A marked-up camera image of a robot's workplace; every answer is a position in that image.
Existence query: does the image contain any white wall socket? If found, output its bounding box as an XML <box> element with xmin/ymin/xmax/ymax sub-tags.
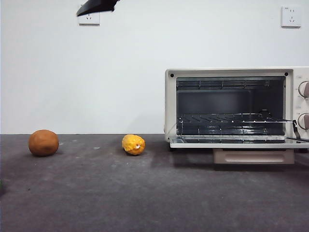
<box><xmin>78</xmin><ymin>11</ymin><xmax>100</xmax><ymax>26</ymax></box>
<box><xmin>281</xmin><ymin>6</ymin><xmax>302</xmax><ymax>28</ymax></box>

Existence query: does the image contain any yellow corn cob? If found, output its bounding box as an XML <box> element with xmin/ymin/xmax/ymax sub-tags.
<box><xmin>122</xmin><ymin>134</ymin><xmax>146</xmax><ymax>156</ymax></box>

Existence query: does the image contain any beige oven knob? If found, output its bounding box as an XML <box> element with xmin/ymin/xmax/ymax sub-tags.
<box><xmin>298</xmin><ymin>81</ymin><xmax>309</xmax><ymax>98</ymax></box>
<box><xmin>297</xmin><ymin>113</ymin><xmax>309</xmax><ymax>131</ymax></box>

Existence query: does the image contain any cream toaster oven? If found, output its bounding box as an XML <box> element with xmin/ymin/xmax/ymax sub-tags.
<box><xmin>165</xmin><ymin>67</ymin><xmax>309</xmax><ymax>153</ymax></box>

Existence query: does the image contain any oven door with beige handle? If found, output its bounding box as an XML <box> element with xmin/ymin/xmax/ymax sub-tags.
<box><xmin>169</xmin><ymin>135</ymin><xmax>309</xmax><ymax>165</ymax></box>

